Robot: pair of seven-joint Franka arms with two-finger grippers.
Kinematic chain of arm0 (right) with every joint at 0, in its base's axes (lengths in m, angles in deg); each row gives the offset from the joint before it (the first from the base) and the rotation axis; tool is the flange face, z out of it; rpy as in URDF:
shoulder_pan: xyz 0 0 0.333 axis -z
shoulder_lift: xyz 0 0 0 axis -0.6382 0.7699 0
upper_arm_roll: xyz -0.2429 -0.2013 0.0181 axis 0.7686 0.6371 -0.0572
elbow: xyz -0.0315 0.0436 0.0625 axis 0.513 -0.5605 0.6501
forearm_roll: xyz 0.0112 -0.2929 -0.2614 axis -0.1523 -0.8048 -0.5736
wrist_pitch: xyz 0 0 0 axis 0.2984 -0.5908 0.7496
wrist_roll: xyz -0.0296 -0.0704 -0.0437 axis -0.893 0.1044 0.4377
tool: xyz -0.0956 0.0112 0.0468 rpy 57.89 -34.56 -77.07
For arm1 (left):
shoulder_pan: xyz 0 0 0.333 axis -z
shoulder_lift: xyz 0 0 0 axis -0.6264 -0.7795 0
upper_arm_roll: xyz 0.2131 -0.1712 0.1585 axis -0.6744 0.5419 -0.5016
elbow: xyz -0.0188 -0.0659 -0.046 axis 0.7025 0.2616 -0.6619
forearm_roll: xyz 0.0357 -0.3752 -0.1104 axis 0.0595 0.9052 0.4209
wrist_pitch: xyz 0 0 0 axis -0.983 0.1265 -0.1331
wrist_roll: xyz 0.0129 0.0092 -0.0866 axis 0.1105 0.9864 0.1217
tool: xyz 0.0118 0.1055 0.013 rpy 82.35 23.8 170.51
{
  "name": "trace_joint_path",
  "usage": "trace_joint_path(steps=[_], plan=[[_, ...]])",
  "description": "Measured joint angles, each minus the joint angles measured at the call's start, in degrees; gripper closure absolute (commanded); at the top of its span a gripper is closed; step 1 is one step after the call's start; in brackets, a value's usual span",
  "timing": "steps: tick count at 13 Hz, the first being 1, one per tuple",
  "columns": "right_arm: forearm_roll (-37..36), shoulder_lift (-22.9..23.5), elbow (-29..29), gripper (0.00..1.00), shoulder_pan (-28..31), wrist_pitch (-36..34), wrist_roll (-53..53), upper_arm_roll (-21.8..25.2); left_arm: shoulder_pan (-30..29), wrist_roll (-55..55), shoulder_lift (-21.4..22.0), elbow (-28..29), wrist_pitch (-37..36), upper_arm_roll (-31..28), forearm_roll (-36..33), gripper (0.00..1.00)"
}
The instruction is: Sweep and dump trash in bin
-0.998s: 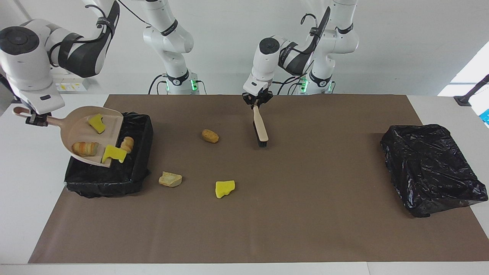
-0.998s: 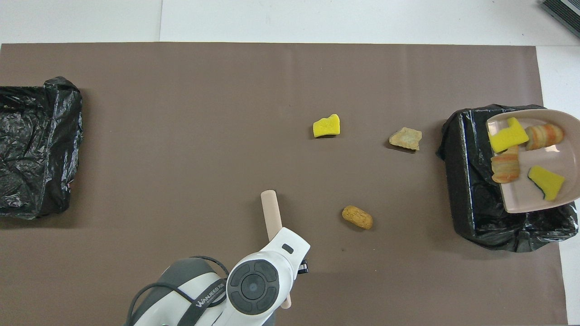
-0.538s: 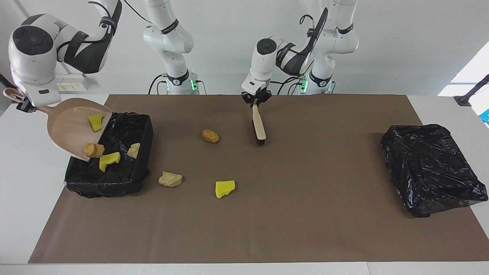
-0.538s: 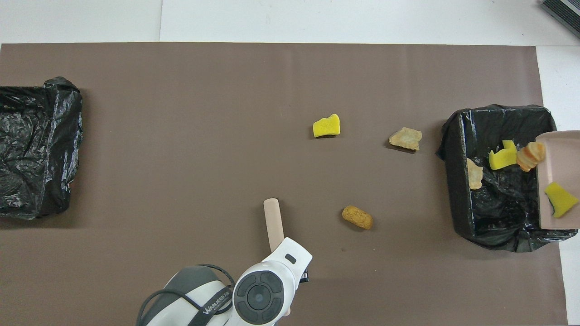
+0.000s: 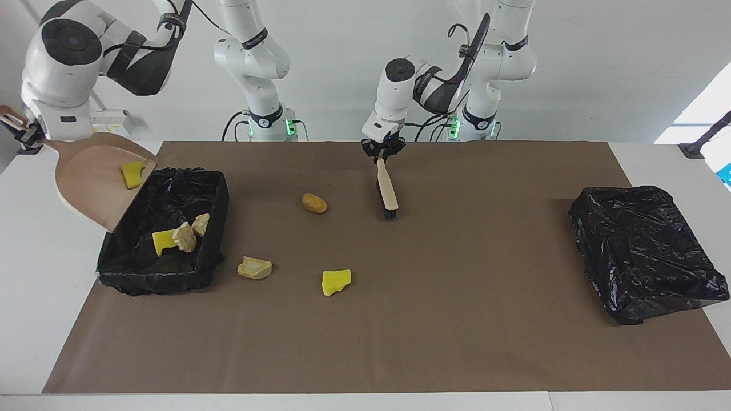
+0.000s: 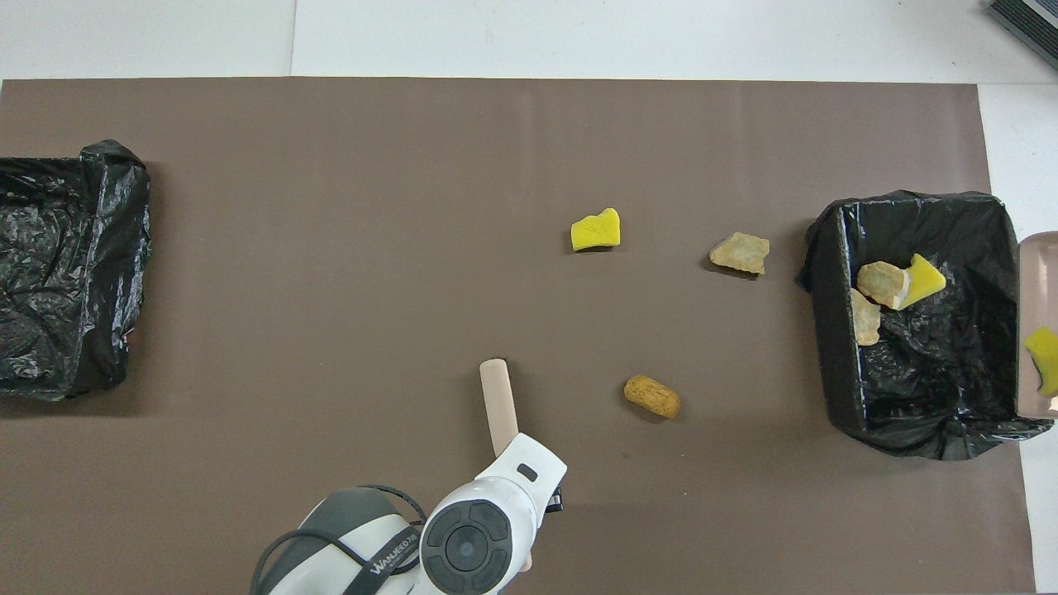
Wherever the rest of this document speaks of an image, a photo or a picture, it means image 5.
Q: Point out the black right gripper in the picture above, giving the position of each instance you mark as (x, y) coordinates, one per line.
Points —
(31, 133)

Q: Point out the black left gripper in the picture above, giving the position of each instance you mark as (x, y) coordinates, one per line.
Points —
(384, 145)

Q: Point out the beige brush with black bristles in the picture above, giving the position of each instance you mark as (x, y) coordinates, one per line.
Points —
(389, 194)

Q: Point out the pale pink plastic dustpan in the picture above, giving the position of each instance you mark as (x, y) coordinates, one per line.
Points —
(91, 177)

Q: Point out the yellow sponge with green layer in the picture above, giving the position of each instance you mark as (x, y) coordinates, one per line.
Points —
(133, 174)

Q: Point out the yellow sponge piece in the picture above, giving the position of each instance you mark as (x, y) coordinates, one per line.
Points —
(334, 283)
(161, 241)

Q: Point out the pale tan pastry piece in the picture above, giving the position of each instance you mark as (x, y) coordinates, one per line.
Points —
(254, 268)

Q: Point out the striped orange croissant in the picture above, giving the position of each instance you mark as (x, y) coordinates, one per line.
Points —
(184, 238)
(201, 224)

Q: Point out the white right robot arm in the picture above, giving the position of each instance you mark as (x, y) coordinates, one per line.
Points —
(63, 63)

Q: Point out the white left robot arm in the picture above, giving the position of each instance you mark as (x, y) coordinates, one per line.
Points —
(394, 97)

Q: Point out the bin lined with black bag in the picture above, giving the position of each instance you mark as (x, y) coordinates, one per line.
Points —
(143, 274)

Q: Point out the bin covered by black bag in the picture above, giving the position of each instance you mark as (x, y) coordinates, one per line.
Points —
(639, 257)

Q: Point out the black clamp stand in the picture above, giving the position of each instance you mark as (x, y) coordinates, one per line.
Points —
(694, 149)
(34, 149)

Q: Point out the brown potato-shaped bread roll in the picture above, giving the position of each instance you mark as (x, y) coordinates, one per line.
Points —
(314, 203)

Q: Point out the brown table mat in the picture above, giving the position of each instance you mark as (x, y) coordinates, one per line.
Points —
(342, 354)

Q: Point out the white box with blue label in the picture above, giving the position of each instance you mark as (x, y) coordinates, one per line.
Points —
(722, 157)

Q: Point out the white wall socket box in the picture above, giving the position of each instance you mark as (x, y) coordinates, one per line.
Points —
(114, 121)

